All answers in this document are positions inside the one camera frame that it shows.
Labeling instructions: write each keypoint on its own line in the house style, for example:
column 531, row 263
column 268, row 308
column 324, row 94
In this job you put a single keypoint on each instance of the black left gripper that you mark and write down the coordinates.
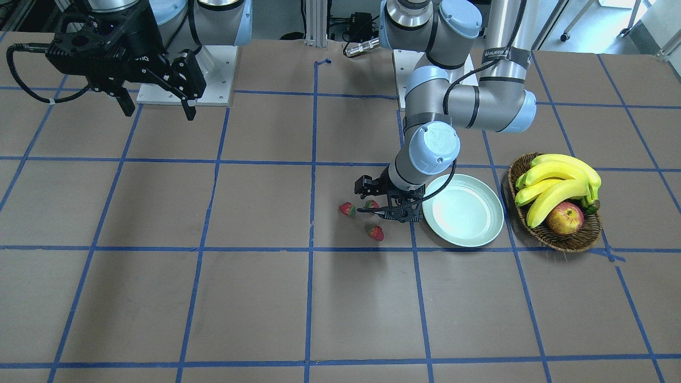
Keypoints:
column 387, row 187

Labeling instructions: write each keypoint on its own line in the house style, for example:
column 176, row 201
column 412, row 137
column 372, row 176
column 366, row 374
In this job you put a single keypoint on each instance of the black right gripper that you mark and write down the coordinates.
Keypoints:
column 142, row 41

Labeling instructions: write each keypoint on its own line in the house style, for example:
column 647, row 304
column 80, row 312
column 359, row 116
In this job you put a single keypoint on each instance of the red strawberry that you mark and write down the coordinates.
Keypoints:
column 375, row 232
column 347, row 209
column 371, row 204

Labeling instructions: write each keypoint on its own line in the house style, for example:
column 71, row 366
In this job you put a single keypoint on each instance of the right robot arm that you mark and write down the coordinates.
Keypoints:
column 214, row 30

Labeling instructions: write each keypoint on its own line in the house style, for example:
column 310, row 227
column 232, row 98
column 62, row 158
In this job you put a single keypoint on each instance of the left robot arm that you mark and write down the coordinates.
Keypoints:
column 440, row 97

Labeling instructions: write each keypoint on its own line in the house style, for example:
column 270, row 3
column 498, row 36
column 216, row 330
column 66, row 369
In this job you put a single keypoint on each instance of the light green plate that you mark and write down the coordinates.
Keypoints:
column 467, row 213

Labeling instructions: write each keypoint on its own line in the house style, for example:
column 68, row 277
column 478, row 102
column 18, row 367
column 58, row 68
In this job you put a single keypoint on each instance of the yellow banana bunch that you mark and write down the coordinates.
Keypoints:
column 554, row 179

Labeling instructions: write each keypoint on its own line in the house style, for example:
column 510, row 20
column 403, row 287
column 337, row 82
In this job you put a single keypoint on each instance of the red apple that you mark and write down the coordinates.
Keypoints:
column 565, row 219

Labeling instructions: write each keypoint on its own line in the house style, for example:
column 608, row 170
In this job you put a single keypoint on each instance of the wicker basket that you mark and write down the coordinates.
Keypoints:
column 580, row 241

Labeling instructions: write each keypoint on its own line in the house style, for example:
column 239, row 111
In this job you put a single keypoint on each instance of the aluminium profile post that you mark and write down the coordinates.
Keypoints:
column 316, row 23

